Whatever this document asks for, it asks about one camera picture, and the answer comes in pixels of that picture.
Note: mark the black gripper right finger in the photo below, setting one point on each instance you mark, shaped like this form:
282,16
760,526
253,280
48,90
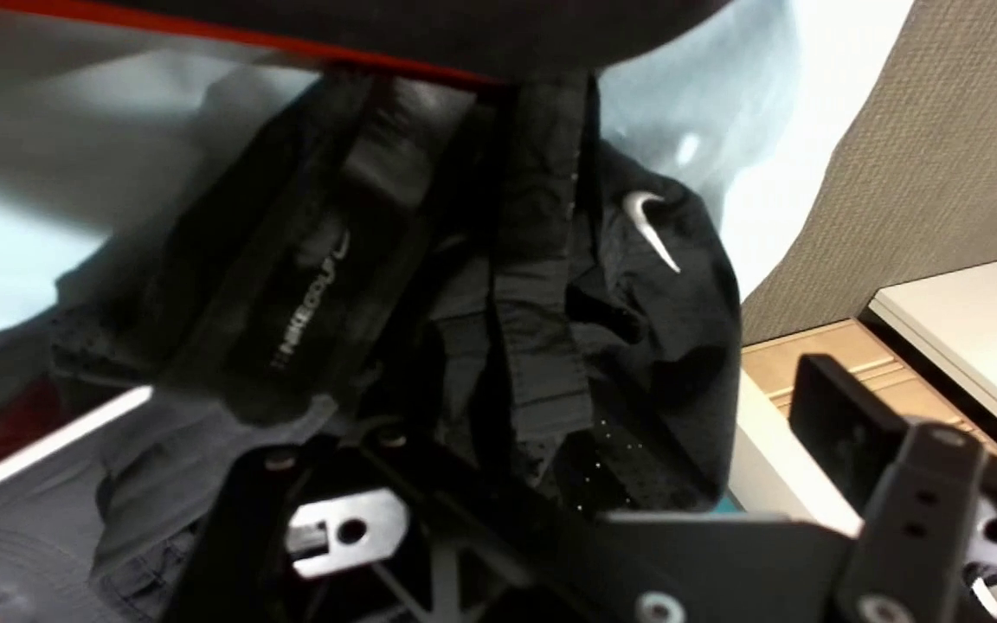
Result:
925,519

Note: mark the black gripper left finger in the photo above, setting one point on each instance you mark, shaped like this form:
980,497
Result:
408,565

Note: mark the light blue bed sheet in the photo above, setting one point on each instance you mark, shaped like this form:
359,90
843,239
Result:
751,115

